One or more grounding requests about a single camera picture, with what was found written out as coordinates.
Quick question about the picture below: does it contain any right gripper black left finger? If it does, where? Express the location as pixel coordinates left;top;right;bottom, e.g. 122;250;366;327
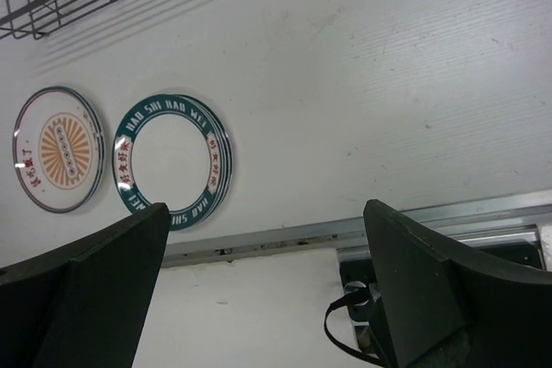
1;203;171;367

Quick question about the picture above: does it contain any red rim plate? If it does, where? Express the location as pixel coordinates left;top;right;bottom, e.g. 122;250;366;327
12;86;105;214

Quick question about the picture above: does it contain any rearmost teal lettered plate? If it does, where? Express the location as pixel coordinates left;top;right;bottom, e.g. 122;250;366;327
111;93;225;232

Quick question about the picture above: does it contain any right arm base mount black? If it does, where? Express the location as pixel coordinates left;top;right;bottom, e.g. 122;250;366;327
323;232;543;365

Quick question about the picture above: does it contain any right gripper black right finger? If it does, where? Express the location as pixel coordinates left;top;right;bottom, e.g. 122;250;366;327
363;200;551;367

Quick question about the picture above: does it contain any aluminium front rail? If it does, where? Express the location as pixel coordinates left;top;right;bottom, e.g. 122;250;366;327
162;190;551;268

